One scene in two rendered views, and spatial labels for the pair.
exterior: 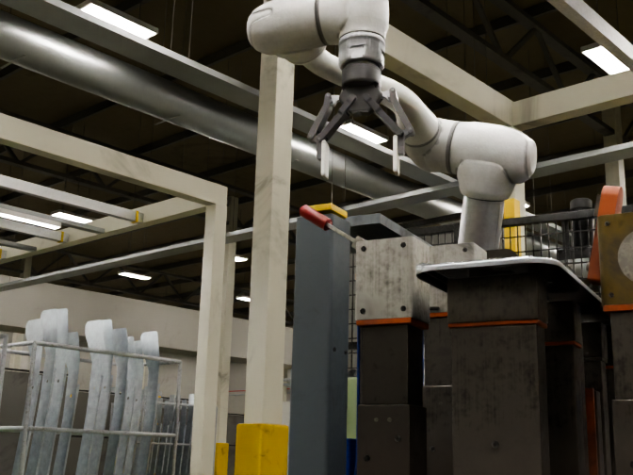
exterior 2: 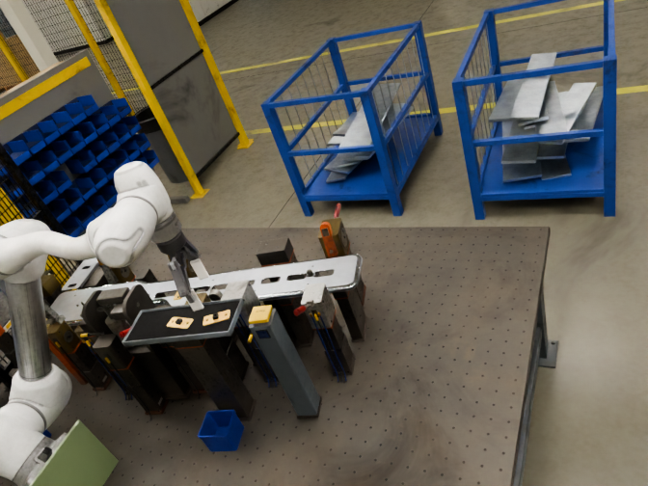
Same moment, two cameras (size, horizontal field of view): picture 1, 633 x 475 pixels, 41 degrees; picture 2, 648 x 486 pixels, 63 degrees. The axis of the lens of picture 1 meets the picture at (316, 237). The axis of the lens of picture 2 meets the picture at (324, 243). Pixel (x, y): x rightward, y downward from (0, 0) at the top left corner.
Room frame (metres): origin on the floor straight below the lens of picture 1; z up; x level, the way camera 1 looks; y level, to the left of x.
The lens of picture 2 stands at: (1.29, 1.21, 2.12)
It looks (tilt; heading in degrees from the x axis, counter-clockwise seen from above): 34 degrees down; 263
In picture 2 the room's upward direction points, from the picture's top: 21 degrees counter-clockwise
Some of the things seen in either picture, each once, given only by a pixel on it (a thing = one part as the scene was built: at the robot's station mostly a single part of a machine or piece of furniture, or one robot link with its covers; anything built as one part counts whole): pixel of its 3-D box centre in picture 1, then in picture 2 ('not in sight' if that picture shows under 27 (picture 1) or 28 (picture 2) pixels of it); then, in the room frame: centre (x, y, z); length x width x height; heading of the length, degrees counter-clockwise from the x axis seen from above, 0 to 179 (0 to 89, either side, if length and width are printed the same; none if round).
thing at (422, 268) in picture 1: (593, 335); (187, 290); (1.64, -0.54, 1.00); 1.38 x 0.22 x 0.02; 151
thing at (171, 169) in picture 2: not in sight; (172, 142); (1.71, -4.13, 0.36); 0.50 x 0.50 x 0.73
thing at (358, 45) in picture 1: (362, 56); (162, 226); (1.51, -0.08, 1.50); 0.09 x 0.09 x 0.06
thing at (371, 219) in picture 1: (386, 245); (182, 322); (1.62, -0.14, 1.16); 0.37 x 0.14 x 0.02; 151
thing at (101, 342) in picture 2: not in sight; (130, 379); (1.93, -0.33, 0.89); 0.09 x 0.08 x 0.38; 61
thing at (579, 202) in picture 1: (582, 226); not in sight; (2.74, -0.88, 1.52); 0.07 x 0.07 x 0.18
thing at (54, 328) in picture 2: not in sight; (78, 359); (2.15, -0.61, 0.87); 0.10 x 0.07 x 0.35; 61
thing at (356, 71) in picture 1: (361, 91); (175, 248); (1.51, -0.08, 1.43); 0.08 x 0.07 x 0.09; 75
